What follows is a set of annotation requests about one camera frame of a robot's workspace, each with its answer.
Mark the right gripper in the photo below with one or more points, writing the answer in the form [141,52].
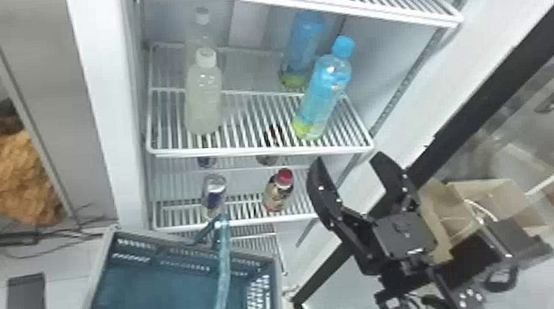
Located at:
[402,239]

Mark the blue bottle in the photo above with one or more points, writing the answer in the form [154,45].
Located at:
[323,89]
[303,42]

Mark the black flat device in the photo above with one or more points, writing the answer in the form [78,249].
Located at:
[26,304]

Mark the beige towel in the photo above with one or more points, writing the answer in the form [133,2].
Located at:
[9,174]

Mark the brown bottle with red cap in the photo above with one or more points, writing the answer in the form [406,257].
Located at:
[277,193]

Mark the blue basket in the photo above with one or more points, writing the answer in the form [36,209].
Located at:
[170,294]

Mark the white fridge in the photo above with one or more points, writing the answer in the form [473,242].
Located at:
[108,112]

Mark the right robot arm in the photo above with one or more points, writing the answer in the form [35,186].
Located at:
[455,300]

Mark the fridge door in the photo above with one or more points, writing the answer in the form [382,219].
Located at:
[487,94]

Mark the clear bottle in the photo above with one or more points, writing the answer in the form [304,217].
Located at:
[200,29]
[202,95]

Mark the blue can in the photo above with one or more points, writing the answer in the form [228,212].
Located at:
[213,194]

